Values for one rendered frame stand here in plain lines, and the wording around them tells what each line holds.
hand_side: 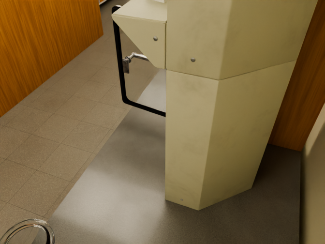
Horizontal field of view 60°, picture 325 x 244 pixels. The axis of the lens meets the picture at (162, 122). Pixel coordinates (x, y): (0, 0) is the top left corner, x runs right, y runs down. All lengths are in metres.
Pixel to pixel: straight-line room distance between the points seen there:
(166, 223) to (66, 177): 1.48
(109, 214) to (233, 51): 0.60
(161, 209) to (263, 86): 0.48
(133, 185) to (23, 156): 1.68
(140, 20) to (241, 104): 0.28
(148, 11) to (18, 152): 2.14
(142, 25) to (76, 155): 1.92
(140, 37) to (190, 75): 0.12
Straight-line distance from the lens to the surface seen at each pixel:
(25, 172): 2.42
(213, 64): 0.55
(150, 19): 0.56
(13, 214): 2.22
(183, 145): 0.71
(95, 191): 0.96
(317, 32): 0.91
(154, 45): 0.57
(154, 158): 1.03
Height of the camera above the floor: 1.71
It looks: 42 degrees down
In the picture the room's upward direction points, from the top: straight up
